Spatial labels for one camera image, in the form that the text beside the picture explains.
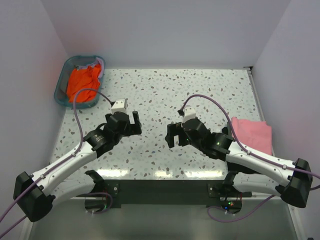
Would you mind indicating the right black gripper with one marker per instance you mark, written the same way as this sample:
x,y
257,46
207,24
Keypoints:
x,y
173,130

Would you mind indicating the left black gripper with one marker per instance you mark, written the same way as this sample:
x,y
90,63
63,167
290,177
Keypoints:
x,y
133,128

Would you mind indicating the orange t shirt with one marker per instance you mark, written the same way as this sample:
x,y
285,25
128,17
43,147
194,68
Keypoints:
x,y
79,80

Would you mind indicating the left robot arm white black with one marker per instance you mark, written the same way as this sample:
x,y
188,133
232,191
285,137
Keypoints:
x,y
36,194

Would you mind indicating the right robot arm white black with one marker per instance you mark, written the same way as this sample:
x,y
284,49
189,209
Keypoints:
x,y
287,179

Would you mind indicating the black folded t shirt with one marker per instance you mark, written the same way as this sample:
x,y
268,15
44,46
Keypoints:
x,y
225,131

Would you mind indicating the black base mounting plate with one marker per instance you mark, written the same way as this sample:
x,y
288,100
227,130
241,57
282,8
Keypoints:
x,y
118,192

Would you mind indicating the lilac t shirt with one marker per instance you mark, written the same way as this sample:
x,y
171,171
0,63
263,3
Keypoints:
x,y
96,68

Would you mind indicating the pink folded t shirt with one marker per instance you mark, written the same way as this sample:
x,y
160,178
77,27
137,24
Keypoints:
x,y
255,134

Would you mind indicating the teal plastic basket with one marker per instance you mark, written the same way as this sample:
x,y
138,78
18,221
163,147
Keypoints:
x,y
60,93

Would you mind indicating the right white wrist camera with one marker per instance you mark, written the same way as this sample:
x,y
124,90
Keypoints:
x,y
189,113

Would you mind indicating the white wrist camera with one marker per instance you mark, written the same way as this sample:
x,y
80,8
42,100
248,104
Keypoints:
x,y
120,105
189,113

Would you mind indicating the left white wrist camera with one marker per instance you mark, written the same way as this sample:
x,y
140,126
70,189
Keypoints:
x,y
120,105

